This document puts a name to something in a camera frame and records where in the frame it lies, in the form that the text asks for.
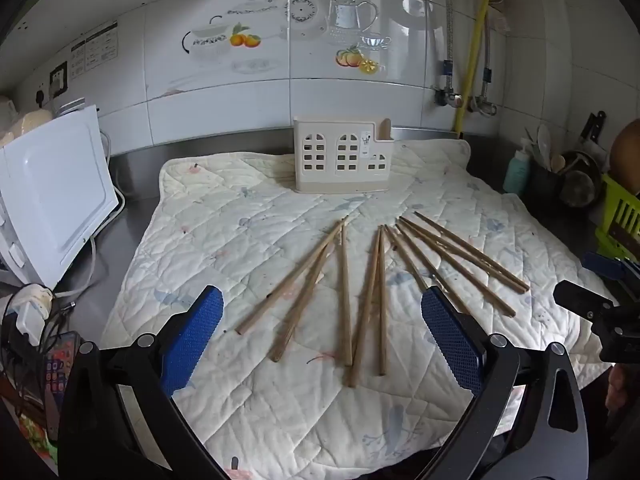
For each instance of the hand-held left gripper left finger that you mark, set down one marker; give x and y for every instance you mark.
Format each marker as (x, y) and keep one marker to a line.
(192, 340)

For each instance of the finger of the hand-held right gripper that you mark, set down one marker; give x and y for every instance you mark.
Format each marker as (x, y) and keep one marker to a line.
(582, 301)
(602, 264)

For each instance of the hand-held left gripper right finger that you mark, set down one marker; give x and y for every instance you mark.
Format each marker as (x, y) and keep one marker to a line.
(452, 342)

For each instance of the cream house-shaped utensil holder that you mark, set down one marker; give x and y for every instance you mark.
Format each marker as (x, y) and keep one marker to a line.
(327, 172)

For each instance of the person's right hand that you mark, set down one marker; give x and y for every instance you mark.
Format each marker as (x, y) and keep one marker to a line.
(622, 390)

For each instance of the green plastic basket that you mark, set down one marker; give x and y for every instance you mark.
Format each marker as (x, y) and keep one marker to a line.
(620, 215)

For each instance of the black utensil pot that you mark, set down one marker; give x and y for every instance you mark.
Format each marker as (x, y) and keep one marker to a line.
(580, 182)
(545, 182)

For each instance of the white quilted printed mat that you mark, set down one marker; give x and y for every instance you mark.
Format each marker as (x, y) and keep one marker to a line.
(240, 260)

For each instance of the wooden spoon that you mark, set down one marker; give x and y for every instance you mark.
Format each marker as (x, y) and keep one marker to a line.
(557, 162)

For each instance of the wooden cutting board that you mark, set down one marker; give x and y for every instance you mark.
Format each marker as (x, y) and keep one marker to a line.
(627, 155)

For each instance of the teal plastic bottle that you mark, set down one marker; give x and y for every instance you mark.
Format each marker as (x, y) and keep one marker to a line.
(516, 172)

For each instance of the smartphone with colourful screen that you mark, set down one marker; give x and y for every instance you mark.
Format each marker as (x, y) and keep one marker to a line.
(62, 375)

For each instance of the black kitchen cleaver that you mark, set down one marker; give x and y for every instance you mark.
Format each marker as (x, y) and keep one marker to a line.
(594, 127)

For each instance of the white spoon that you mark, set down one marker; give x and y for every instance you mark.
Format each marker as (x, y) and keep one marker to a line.
(543, 139)

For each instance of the white power adapter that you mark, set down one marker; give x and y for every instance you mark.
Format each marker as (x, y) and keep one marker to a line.
(32, 312)

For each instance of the colourful printed packet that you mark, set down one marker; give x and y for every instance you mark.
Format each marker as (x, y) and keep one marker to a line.
(37, 437)

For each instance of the white microwave oven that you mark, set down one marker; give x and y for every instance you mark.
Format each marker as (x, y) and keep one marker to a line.
(55, 185)

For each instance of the beige cloth bundle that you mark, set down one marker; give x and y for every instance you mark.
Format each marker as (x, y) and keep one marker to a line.
(27, 122)

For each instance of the white instruction label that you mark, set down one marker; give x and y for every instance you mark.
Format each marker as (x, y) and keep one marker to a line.
(95, 50)

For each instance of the black wall socket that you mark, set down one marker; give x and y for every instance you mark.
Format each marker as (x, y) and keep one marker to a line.
(58, 79)

